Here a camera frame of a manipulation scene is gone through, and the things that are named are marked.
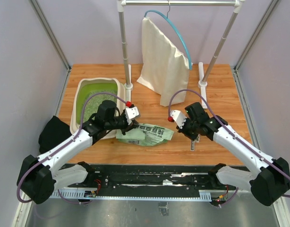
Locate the piano pattern bag clip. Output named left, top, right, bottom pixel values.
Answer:
left=190, top=135, right=200, bottom=151

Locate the green cat litter bag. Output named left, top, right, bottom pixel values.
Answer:
left=116, top=123, right=174, bottom=147

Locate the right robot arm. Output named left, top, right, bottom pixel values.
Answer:
left=169, top=102, right=290, bottom=206

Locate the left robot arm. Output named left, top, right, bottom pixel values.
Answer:
left=17, top=100, right=140, bottom=204

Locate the cream green litter box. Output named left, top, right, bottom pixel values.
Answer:
left=70, top=78, right=126, bottom=134

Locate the cream cloth bag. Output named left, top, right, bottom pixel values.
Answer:
left=137, top=17, right=189, bottom=107

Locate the black cloth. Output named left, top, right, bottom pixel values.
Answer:
left=38, top=116, right=72, bottom=154

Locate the blue clothes hanger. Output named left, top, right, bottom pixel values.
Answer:
left=144, top=10, right=193, bottom=70

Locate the white clothes rack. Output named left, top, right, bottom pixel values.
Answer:
left=116, top=0, right=247, bottom=112

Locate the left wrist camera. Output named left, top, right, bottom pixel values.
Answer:
left=125, top=106, right=140, bottom=124

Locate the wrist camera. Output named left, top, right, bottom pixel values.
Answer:
left=125, top=106, right=140, bottom=124
left=170, top=110, right=187, bottom=129

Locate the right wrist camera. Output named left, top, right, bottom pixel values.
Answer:
left=170, top=110, right=187, bottom=129

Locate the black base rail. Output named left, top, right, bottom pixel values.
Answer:
left=55, top=162, right=254, bottom=199

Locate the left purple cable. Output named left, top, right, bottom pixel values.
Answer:
left=16, top=91, right=133, bottom=204

